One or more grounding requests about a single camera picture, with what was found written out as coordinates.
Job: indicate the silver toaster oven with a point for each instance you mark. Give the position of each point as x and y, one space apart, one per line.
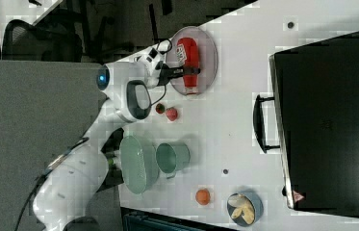
316 99

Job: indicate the red plush ketchup bottle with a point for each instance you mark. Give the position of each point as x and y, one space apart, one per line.
188 58

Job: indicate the black office chair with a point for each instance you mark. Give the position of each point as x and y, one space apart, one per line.
25 42

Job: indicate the red toy tomato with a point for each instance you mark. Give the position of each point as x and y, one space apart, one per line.
160 108

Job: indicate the green mug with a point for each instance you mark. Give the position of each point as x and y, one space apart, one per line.
172 157

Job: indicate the orange toy fruit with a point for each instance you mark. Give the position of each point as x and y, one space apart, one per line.
203 197

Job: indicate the grey round plate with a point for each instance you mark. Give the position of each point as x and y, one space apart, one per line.
207 53

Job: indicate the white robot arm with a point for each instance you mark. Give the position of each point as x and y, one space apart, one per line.
71 180

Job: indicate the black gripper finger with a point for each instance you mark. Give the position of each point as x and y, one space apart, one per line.
188 80
181 69

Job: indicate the green oval colander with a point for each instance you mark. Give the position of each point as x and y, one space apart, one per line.
138 162

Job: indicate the pink toy strawberry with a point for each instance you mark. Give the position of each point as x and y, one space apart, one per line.
171 114

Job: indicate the toy peeled banana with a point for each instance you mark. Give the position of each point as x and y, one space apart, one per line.
242 208

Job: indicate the blue bowl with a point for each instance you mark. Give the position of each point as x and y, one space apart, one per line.
257 205

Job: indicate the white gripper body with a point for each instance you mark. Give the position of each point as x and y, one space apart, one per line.
152 60

